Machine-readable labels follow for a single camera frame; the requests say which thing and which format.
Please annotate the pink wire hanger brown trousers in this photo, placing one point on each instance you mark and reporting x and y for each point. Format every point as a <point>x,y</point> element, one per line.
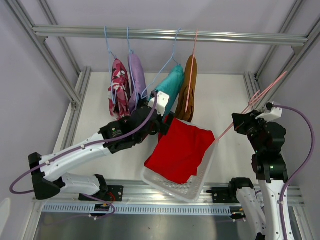
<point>191,70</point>

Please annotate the aluminium frame right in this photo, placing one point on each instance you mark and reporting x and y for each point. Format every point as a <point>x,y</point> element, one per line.
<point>303,19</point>

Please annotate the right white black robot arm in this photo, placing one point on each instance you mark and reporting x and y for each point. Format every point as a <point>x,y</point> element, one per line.
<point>269,220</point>

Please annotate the red trousers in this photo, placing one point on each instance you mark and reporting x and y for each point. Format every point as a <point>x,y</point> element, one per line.
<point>180,152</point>

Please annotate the aluminium frame left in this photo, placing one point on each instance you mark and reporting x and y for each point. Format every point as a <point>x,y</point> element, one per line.
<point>76,94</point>

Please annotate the pink floral trousers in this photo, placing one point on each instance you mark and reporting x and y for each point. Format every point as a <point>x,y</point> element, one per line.
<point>119,91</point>

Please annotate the aluminium hanging rail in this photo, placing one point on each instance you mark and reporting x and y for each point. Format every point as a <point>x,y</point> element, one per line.
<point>270,39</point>

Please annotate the white slotted cable duct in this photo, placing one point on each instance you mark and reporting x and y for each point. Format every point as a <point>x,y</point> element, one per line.
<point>138,209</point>

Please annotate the blue wire hanger teal trousers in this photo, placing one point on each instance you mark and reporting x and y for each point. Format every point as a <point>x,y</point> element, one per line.
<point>172,58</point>

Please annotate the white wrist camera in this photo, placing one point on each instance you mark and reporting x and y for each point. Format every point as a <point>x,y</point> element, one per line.
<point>161,104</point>
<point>270,112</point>

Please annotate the blue wire hanger floral trousers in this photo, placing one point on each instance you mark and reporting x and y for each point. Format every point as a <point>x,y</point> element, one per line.
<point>110,56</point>

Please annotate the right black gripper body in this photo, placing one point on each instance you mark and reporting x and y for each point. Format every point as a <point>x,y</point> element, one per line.
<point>250,126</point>

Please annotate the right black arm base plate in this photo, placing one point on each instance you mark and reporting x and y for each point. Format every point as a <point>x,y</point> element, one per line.
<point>222,195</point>

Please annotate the blue wire hanger lilac trousers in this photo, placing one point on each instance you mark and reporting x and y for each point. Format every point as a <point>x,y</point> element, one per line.
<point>130,52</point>

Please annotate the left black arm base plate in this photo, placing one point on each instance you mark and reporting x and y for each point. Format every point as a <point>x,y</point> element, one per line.
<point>112,193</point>

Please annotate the aluminium frame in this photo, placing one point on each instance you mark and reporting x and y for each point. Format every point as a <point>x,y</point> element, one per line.
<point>303,19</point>
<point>76,94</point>

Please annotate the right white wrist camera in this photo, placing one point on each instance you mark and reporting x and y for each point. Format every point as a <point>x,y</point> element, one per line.
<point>270,112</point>

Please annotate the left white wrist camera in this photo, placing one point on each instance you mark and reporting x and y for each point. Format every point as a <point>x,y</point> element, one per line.
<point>161,104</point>

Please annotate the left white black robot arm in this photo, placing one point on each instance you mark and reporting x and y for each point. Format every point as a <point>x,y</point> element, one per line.
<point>51,173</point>

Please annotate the white plastic basket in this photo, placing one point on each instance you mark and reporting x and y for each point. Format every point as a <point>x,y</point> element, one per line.
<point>190,191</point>

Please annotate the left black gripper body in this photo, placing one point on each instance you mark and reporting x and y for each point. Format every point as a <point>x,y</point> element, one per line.
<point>160,127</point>

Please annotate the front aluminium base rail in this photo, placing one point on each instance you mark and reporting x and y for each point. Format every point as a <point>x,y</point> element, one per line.
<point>139,193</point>

